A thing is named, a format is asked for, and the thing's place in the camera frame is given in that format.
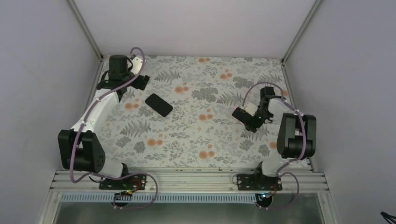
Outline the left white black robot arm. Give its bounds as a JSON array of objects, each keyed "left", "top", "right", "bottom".
[{"left": 58, "top": 55, "right": 149, "bottom": 189}]

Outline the black phone case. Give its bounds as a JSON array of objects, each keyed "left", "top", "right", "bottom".
[{"left": 145, "top": 93, "right": 173, "bottom": 117}]

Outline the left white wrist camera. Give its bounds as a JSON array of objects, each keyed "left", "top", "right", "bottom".
[{"left": 128, "top": 55, "right": 143, "bottom": 74}]

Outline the slotted grey cable duct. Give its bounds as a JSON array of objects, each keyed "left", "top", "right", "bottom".
[{"left": 60, "top": 192, "right": 256, "bottom": 203}]

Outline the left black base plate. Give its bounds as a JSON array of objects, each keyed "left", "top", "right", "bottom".
[{"left": 99, "top": 174, "right": 147, "bottom": 191}]

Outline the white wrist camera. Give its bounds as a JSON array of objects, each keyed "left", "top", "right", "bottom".
[
  {"left": 241, "top": 102, "right": 258, "bottom": 117},
  {"left": 128, "top": 55, "right": 143, "bottom": 74}
]

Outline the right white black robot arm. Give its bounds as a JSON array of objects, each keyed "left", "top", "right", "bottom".
[{"left": 232, "top": 86, "right": 317, "bottom": 190}]

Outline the floral patterned table mat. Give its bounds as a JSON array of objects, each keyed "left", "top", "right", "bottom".
[{"left": 98, "top": 56, "right": 288, "bottom": 168}]

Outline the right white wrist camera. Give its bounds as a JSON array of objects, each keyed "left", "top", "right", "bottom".
[{"left": 241, "top": 102, "right": 258, "bottom": 117}]

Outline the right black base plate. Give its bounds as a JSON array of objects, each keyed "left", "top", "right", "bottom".
[{"left": 236, "top": 174, "right": 283, "bottom": 191}]

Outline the aluminium frame rail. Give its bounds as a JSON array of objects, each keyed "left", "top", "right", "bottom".
[{"left": 50, "top": 168, "right": 329, "bottom": 193}]

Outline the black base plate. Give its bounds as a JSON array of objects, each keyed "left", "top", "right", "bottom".
[
  {"left": 236, "top": 174, "right": 283, "bottom": 191},
  {"left": 99, "top": 174, "right": 147, "bottom": 191}
]

